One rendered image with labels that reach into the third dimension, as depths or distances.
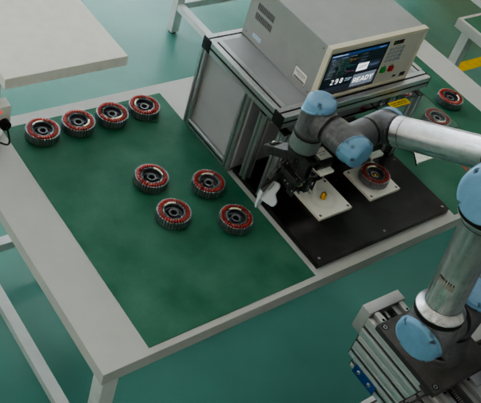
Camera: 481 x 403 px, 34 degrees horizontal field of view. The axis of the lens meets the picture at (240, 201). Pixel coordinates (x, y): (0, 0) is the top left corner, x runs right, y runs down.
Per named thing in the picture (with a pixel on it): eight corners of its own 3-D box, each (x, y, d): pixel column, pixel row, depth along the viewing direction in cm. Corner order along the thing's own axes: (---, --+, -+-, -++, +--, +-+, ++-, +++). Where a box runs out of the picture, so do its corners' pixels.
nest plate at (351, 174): (399, 190, 283) (400, 188, 283) (370, 201, 275) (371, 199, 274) (371, 163, 291) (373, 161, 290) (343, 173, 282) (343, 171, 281)
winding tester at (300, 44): (405, 77, 272) (429, 27, 258) (311, 103, 247) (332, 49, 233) (334, 14, 290) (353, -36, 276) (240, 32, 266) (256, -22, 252)
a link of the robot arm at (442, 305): (460, 348, 187) (558, 166, 153) (423, 377, 178) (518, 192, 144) (421, 316, 193) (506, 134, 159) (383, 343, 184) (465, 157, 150)
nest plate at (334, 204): (351, 209, 270) (352, 206, 269) (319, 221, 262) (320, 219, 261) (323, 180, 277) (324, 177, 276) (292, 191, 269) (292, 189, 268)
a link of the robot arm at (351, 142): (388, 134, 181) (355, 106, 186) (358, 149, 174) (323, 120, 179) (376, 160, 187) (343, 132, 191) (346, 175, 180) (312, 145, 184)
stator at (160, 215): (196, 226, 249) (198, 218, 247) (164, 234, 243) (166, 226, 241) (179, 201, 255) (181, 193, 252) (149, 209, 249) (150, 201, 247)
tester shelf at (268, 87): (426, 87, 279) (431, 77, 276) (280, 129, 242) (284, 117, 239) (347, 17, 301) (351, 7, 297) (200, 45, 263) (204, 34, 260)
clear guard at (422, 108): (463, 149, 270) (471, 136, 266) (416, 166, 256) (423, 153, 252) (399, 91, 285) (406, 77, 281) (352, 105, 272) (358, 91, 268)
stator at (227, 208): (253, 237, 252) (256, 229, 250) (220, 235, 249) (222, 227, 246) (248, 211, 260) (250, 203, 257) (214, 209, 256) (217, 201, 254)
